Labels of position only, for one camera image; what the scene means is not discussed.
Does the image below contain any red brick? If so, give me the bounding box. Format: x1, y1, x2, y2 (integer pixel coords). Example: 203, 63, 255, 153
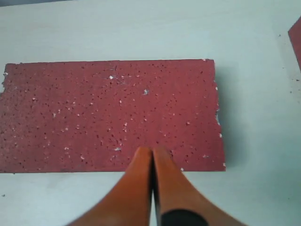
0, 59, 226, 173
288, 17, 301, 68

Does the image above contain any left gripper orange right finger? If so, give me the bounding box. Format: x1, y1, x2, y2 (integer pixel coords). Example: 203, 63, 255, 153
153, 147, 244, 226

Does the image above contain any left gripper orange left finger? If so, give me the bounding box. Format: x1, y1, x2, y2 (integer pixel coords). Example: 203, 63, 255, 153
69, 147, 152, 226

